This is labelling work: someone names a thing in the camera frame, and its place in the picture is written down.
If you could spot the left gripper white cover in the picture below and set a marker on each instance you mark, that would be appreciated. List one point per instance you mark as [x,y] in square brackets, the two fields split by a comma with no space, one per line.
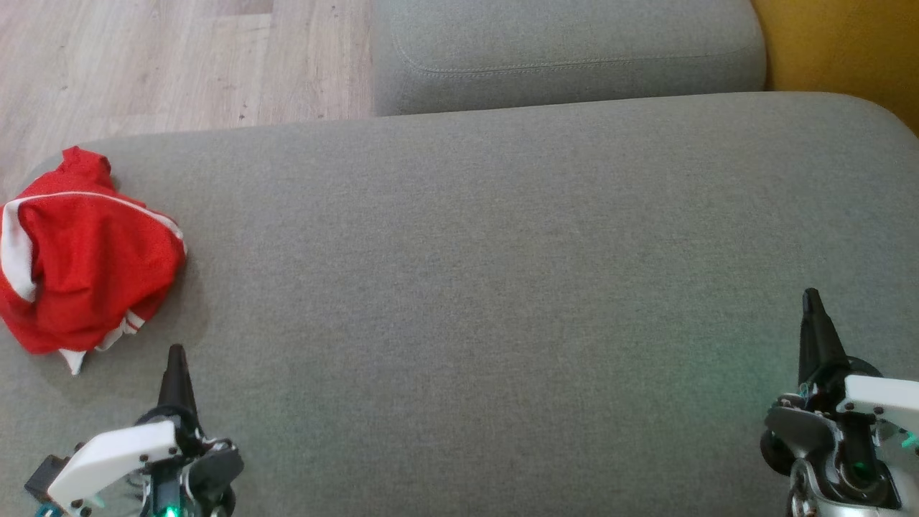
[115,452]

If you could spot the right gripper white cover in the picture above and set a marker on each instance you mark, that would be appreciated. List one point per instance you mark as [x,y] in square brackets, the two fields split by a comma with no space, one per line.
[879,398]

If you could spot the red shorts with white stripe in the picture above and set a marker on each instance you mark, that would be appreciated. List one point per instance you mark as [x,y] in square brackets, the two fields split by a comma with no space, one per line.
[93,251]

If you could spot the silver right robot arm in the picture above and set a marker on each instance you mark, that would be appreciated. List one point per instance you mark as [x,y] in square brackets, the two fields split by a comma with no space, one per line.
[808,502]

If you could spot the large grey sofa seat cushion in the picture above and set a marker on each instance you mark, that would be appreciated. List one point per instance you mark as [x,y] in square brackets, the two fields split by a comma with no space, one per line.
[467,287]

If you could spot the grey cushion with stitched seam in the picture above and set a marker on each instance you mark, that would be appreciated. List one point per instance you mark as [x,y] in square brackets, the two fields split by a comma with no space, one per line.
[574,43]

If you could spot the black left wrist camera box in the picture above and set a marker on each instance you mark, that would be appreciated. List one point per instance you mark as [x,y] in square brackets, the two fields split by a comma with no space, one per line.
[43,477]

